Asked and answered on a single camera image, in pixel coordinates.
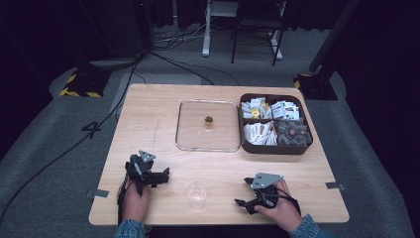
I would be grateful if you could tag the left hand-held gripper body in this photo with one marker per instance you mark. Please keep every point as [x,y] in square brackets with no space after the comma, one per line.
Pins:
[140,168]

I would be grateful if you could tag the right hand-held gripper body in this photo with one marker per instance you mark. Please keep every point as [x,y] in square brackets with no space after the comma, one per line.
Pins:
[265,193]

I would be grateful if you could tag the person's right hand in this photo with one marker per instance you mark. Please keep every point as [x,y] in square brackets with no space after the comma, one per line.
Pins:
[285,214]

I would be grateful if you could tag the person's left hand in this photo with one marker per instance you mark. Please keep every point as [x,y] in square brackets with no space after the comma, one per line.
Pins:
[133,206]

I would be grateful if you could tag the dark brown compartment box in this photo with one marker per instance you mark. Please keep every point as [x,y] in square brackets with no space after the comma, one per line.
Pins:
[274,150]

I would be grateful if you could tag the clear plastic cup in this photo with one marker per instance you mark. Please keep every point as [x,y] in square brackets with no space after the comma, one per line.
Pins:
[197,195]

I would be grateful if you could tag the grey tape piece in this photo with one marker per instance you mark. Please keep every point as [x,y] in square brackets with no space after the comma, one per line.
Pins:
[334,185]
[99,193]

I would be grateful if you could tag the pile of white brown sachets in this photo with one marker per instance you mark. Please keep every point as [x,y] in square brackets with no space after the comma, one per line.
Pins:
[261,134]

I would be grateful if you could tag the clear square lid gold knob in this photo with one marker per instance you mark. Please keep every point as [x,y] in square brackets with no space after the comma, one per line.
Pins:
[219,139]

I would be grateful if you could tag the light wooden table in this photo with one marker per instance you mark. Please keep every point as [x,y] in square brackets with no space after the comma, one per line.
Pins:
[155,109]

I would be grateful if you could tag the pile of dark patterned packets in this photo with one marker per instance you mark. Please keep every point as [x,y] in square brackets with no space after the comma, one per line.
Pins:
[294,134]

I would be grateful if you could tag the pile of yellow white packets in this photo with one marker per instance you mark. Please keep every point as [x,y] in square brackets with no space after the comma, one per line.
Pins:
[253,107]

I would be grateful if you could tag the pile of white red-label packets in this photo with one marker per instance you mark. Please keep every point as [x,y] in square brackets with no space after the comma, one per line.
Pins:
[285,110]

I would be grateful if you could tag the black stand with striped base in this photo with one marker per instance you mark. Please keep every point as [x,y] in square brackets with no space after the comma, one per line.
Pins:
[317,87]
[85,82]

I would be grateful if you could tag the white desk frame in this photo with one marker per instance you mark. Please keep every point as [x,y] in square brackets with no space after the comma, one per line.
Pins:
[206,39]

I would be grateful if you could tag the black metal chair frame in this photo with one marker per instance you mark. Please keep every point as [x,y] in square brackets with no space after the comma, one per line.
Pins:
[235,39]

